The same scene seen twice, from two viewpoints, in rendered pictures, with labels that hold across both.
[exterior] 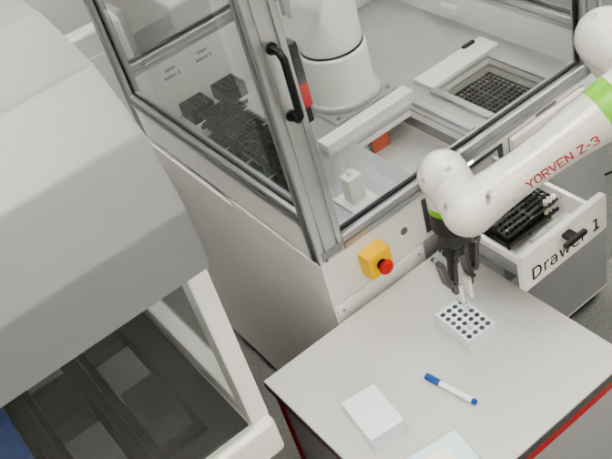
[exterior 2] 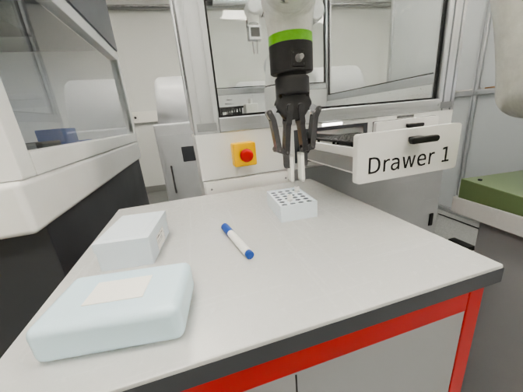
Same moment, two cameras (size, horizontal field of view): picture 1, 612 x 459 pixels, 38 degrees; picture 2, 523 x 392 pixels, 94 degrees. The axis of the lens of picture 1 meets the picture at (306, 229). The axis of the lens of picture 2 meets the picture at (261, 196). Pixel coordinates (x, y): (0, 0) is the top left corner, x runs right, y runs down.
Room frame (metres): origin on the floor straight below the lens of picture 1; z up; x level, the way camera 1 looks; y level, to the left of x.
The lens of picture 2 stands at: (0.87, -0.33, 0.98)
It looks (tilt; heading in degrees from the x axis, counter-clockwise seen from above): 18 degrees down; 11
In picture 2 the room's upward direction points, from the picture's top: 5 degrees counter-clockwise
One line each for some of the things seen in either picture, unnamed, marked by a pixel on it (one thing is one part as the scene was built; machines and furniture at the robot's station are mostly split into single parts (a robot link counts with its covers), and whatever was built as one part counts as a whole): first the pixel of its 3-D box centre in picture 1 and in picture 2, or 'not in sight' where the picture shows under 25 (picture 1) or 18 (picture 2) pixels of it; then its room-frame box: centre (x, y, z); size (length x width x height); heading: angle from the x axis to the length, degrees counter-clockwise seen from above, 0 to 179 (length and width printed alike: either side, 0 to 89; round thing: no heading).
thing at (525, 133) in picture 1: (549, 128); (405, 133); (1.92, -0.72, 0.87); 0.29 x 0.02 x 0.11; 116
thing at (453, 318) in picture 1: (465, 323); (289, 202); (1.43, -0.29, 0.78); 0.12 x 0.08 x 0.04; 22
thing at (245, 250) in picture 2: (450, 389); (236, 239); (1.26, -0.20, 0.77); 0.14 x 0.02 x 0.02; 35
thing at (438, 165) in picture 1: (445, 182); (289, 5); (1.45, -0.31, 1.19); 0.13 x 0.11 x 0.14; 5
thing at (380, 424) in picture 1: (373, 418); (136, 237); (1.24, -0.02, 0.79); 0.13 x 0.09 x 0.05; 18
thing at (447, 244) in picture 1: (454, 239); (293, 98); (1.46, -0.31, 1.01); 0.08 x 0.07 x 0.09; 112
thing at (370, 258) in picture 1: (376, 260); (243, 153); (1.63, -0.14, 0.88); 0.07 x 0.05 x 0.07; 116
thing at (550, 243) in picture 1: (563, 240); (408, 152); (1.49, -0.57, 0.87); 0.29 x 0.02 x 0.11; 116
